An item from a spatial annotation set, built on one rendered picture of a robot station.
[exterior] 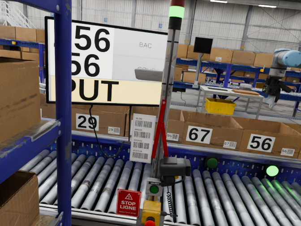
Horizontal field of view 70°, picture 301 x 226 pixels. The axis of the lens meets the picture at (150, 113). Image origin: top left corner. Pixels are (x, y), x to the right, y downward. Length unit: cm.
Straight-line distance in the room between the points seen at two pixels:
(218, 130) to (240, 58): 479
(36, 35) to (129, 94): 613
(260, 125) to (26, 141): 174
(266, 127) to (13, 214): 176
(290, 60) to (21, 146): 135
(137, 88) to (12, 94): 60
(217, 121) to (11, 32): 636
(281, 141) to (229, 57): 462
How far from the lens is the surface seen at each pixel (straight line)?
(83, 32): 85
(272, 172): 164
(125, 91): 86
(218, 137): 151
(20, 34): 712
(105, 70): 85
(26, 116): 37
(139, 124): 81
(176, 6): 77
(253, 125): 187
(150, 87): 88
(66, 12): 39
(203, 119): 175
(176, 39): 77
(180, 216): 112
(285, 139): 167
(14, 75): 34
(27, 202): 45
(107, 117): 148
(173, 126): 144
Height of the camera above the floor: 147
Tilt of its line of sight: 16 degrees down
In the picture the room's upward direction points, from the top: 6 degrees clockwise
